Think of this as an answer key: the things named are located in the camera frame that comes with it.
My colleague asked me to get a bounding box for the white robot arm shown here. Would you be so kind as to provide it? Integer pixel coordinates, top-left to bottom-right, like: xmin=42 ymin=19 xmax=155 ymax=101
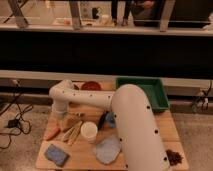
xmin=49 ymin=80 xmax=172 ymax=171

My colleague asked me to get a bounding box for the light blue cloth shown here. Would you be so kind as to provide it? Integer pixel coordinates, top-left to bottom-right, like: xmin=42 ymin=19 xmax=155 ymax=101
xmin=93 ymin=135 xmax=121 ymax=165

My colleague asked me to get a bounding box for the blue small cup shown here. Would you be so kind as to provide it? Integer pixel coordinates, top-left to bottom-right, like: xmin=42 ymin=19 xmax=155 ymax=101
xmin=105 ymin=112 xmax=116 ymax=128

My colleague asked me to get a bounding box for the white cup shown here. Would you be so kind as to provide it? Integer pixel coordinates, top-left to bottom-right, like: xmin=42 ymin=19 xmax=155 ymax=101
xmin=80 ymin=122 xmax=98 ymax=143

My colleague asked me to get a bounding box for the yellow banana peel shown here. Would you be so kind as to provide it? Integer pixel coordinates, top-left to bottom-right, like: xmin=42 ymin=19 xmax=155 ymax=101
xmin=59 ymin=115 xmax=83 ymax=146

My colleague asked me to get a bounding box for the red bowl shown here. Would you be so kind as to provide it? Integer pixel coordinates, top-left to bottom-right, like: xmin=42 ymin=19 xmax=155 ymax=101
xmin=81 ymin=81 xmax=101 ymax=91

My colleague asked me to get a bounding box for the green plastic bin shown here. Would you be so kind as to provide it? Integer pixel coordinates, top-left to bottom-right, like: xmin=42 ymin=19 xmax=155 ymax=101
xmin=116 ymin=77 xmax=170 ymax=113

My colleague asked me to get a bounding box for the black power adapter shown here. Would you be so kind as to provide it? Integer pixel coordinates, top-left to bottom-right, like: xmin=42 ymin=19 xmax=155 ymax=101
xmin=7 ymin=119 xmax=20 ymax=128

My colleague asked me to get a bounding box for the blue sponge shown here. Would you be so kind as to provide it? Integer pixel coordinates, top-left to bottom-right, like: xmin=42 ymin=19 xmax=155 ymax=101
xmin=44 ymin=144 xmax=69 ymax=167

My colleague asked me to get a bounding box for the black marker tool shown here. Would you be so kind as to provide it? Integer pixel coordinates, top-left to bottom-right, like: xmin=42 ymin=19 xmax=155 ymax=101
xmin=97 ymin=112 xmax=108 ymax=130

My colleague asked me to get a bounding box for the brown dried clump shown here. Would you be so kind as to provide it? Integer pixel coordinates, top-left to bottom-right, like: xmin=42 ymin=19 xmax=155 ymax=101
xmin=166 ymin=149 xmax=183 ymax=166

